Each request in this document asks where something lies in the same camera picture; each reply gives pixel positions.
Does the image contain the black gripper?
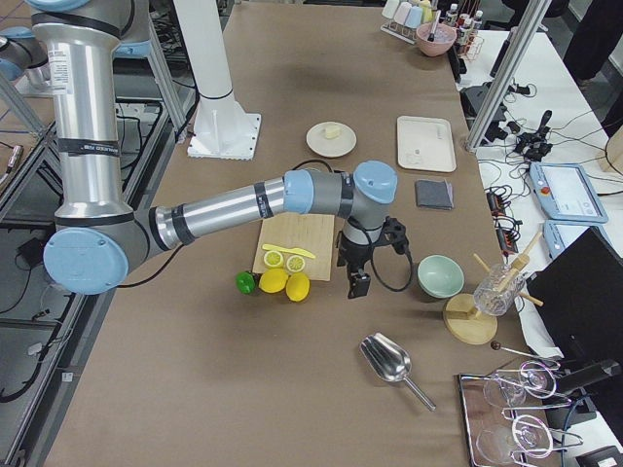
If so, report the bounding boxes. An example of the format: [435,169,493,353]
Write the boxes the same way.
[337,217,407,299]

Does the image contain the cream round plate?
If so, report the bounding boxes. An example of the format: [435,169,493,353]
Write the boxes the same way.
[306,122,357,159]

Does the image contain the white steamed bun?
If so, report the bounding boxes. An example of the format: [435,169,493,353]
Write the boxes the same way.
[322,124,342,140]

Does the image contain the cream rabbit tray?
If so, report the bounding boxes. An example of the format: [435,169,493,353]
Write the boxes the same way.
[396,116,457,173]

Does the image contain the metal tray with glasses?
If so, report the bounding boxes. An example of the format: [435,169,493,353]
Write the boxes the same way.
[458,360,583,466]

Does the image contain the whole lemon right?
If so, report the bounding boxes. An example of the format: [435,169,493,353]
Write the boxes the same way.
[285,272,311,303]

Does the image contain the whole lemon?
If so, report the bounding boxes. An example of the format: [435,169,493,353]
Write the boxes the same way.
[259,269,289,294]
[285,272,311,303]

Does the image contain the lemon half right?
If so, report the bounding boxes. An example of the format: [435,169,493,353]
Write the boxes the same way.
[285,255,307,273]

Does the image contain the lemon half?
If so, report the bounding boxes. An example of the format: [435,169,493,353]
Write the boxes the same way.
[285,255,307,273]
[263,250,284,269]

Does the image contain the bamboo cutting board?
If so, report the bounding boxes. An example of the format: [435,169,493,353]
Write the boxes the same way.
[252,213,334,282]

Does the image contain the yellow plastic knife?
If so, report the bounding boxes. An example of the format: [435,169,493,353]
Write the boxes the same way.
[262,243,316,259]

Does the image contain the mint green bowl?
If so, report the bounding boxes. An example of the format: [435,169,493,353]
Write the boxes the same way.
[418,255,464,299]

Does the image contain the metal ice scoop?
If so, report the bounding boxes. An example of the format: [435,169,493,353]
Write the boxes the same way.
[359,332,436,412]

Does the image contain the whole lemon left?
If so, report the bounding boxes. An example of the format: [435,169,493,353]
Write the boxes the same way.
[259,269,289,294]

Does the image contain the lemon half left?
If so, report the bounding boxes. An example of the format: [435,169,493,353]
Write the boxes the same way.
[263,250,284,269]

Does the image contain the wooden glass drying stand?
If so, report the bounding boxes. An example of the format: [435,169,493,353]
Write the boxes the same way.
[443,232,543,344]

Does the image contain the green lime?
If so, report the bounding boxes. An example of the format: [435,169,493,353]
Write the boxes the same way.
[236,271,258,295]

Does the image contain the grey folded cloth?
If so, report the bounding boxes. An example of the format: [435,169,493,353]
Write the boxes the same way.
[415,179,454,210]

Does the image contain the clear textured glass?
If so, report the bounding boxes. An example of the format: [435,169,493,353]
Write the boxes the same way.
[473,264,526,316]

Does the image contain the teach pendant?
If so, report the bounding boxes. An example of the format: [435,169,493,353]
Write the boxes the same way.
[529,162,608,224]
[542,219,610,260]

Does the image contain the black laptop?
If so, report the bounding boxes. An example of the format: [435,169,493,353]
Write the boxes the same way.
[528,226,623,361]

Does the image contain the left teach pendant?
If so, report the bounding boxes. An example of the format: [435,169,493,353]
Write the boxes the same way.
[529,162,608,224]

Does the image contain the pink bowl with ice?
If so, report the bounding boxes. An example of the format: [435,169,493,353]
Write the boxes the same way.
[416,23,458,57]

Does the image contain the blue plastic cup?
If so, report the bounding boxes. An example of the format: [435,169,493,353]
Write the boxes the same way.
[405,5,422,29]

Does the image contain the white plastic cup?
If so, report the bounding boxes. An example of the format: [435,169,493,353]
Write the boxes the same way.
[382,0,400,19]

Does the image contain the pink plastic cup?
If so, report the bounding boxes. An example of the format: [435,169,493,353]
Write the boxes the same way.
[393,1,413,25]

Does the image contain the yellow plastic cup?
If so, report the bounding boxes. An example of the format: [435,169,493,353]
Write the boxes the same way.
[418,0,434,23]

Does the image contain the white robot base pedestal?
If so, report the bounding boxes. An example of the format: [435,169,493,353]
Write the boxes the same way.
[174,0,261,161]

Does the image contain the white wire cup rack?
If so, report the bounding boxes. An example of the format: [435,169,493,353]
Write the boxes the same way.
[381,20,416,44]

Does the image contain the copper wire bottle rack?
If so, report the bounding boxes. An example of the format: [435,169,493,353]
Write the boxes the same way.
[455,10,484,61]

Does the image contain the aluminium frame post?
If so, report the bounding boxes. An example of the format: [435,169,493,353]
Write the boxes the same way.
[465,0,551,153]

